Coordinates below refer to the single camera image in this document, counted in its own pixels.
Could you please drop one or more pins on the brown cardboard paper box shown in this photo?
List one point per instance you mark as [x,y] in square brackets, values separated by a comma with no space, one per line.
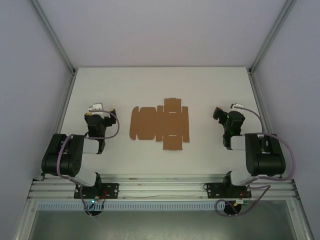
[165,125]

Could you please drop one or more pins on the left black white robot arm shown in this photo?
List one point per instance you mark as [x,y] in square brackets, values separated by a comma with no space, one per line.
[62,160]

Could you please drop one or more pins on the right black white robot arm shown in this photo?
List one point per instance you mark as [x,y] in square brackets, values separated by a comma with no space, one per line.
[265,160]

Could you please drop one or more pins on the grey sheet metal panel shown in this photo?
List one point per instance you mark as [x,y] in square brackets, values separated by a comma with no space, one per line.
[160,225]

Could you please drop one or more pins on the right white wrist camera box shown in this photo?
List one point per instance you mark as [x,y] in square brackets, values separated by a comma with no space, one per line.
[237,106]

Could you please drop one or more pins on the left aluminium table side rail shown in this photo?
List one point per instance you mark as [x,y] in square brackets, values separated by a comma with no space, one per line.
[63,110]

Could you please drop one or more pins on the aluminium table side rail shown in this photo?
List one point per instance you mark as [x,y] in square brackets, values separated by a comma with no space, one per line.
[63,110]
[260,105]

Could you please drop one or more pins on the right aluminium table side rail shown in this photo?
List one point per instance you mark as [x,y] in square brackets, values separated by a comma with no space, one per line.
[260,105]

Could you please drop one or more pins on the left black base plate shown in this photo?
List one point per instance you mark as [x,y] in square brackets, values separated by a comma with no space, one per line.
[112,190]

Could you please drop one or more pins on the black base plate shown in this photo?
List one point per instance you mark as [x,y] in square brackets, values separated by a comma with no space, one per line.
[112,190]
[212,190]

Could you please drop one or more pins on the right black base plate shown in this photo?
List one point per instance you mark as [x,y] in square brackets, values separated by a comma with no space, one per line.
[212,190]

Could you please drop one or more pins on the aluminium mounting rail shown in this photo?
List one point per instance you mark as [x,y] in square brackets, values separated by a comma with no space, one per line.
[162,187]

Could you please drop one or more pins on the left aluminium frame post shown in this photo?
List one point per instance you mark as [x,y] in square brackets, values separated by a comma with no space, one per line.
[53,35]

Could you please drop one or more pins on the aluminium frame post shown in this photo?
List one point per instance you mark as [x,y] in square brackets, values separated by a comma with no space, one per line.
[271,32]
[53,35]

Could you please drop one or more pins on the right aluminium frame post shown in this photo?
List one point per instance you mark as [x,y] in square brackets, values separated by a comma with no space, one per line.
[271,32]

